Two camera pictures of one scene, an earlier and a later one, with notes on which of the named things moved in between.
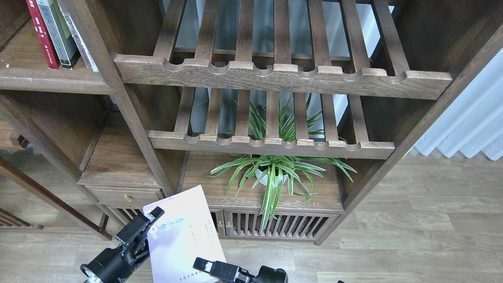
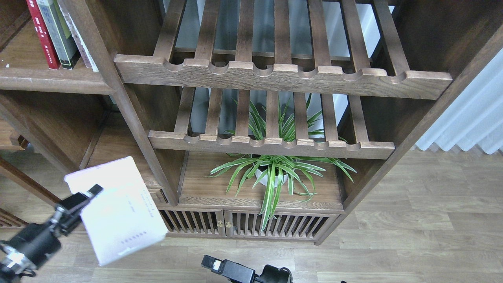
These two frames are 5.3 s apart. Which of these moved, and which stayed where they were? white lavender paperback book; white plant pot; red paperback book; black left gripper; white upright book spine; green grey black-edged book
Moved: black left gripper; white lavender paperback book
Stayed: green grey black-edged book; white upright book spine; red paperback book; white plant pot
